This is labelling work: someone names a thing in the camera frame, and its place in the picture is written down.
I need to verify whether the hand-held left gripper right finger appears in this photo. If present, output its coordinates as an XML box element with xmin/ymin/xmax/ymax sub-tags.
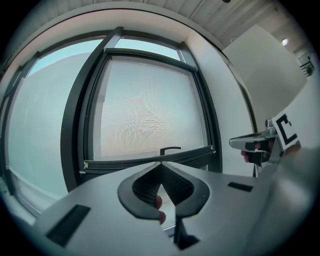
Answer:
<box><xmin>161</xmin><ymin>161</ymin><xmax>270</xmax><ymax>251</ymax></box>

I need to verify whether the roller blind with bottom bar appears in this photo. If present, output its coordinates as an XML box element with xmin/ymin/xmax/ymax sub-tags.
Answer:
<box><xmin>79</xmin><ymin>47</ymin><xmax>217</xmax><ymax>175</ymax></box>

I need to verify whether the tall white cabinet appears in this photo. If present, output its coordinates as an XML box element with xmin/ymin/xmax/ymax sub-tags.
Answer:
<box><xmin>222</xmin><ymin>23</ymin><xmax>308</xmax><ymax>131</ymax></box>

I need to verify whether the black window handle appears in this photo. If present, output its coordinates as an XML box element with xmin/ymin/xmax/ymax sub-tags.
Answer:
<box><xmin>159</xmin><ymin>146</ymin><xmax>182</xmax><ymax>156</ymax></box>

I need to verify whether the person's right hand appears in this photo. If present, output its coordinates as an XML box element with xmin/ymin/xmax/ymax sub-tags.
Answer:
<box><xmin>240</xmin><ymin>149</ymin><xmax>251</xmax><ymax>164</ymax></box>

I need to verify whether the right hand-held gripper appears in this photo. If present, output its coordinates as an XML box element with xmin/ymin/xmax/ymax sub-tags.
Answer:
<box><xmin>228</xmin><ymin>112</ymin><xmax>301</xmax><ymax>167</ymax></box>

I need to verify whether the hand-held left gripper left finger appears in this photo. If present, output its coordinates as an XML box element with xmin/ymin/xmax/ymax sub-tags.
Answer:
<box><xmin>34</xmin><ymin>161</ymin><xmax>181</xmax><ymax>256</ymax></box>

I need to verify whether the black window frame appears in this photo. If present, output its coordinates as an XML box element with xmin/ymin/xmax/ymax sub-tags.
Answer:
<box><xmin>0</xmin><ymin>26</ymin><xmax>223</xmax><ymax>218</ymax></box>

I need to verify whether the person's left hand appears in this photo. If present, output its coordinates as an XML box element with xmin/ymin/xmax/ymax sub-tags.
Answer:
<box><xmin>155</xmin><ymin>194</ymin><xmax>167</xmax><ymax>225</ymax></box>

